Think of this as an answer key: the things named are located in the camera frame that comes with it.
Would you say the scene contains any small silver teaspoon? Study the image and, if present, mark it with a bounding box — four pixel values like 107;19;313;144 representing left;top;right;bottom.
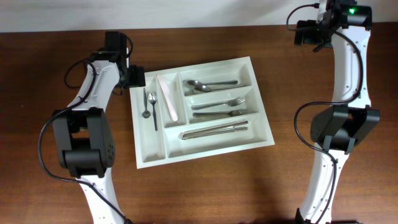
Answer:
148;92;158;131

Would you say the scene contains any pink plastic knife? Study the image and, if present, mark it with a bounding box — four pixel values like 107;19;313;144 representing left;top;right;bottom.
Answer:
156;75;178;121

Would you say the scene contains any small dark teaspoon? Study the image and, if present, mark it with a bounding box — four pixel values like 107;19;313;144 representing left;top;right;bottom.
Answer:
142;88;150;119

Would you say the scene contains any large silver spoon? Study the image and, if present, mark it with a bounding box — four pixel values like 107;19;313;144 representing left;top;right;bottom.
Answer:
185;80;238;86
193;85;246;94

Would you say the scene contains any white plastic cutlery tray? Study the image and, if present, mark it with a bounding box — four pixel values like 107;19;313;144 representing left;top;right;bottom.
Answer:
130;57;275;169

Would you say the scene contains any silver fork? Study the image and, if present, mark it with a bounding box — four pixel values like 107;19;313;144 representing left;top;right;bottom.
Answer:
192;110;252;118
191;96;246;110

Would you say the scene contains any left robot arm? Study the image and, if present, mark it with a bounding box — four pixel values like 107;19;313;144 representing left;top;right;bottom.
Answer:
44;31;146;224

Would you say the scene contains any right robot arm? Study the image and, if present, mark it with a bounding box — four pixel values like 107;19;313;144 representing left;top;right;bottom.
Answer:
288;0;381;224

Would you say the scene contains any right black cable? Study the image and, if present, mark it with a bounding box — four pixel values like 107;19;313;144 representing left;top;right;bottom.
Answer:
285;2;364;224

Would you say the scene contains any black cable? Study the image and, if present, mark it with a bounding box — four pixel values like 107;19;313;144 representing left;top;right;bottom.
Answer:
285;2;364;224
37;34;134;224

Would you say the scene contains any left black cable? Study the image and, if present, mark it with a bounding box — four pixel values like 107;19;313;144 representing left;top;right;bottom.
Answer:
37;34;134;224

